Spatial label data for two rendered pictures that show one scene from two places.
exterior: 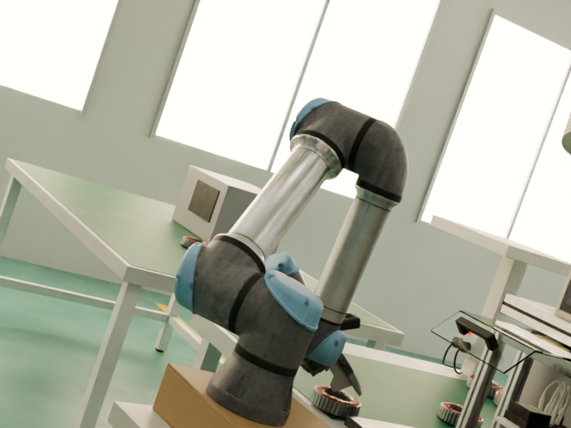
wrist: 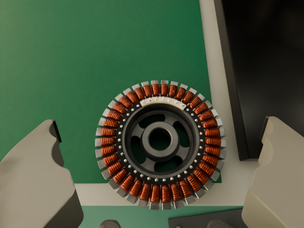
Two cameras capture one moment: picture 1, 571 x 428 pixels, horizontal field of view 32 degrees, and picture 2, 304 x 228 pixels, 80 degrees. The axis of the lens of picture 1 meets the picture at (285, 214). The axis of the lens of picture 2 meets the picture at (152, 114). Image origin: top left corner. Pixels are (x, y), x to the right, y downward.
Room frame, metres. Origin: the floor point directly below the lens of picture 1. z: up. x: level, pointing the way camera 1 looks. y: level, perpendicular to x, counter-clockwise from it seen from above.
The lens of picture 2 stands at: (2.15, -0.21, 0.94)
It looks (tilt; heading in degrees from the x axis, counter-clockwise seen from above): 70 degrees down; 303
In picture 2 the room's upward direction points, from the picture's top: 4 degrees counter-clockwise
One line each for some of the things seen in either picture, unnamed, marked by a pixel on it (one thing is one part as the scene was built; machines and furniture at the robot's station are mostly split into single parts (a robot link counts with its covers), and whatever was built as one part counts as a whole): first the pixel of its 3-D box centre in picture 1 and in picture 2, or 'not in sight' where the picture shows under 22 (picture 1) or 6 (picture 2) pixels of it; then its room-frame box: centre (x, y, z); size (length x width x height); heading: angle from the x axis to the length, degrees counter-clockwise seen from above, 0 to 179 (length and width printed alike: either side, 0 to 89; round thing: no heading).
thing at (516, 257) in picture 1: (485, 313); not in sight; (2.99, -0.67, 0.98); 0.37 x 0.35 x 0.46; 30
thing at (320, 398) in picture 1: (335, 402); (159, 140); (2.16, -0.24, 0.77); 0.11 x 0.11 x 0.04
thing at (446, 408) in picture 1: (460, 417); not in sight; (2.44, -0.58, 0.77); 0.11 x 0.11 x 0.04
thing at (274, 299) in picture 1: (279, 317); not in sight; (1.69, -0.05, 0.99); 0.13 x 0.12 x 0.14; 70
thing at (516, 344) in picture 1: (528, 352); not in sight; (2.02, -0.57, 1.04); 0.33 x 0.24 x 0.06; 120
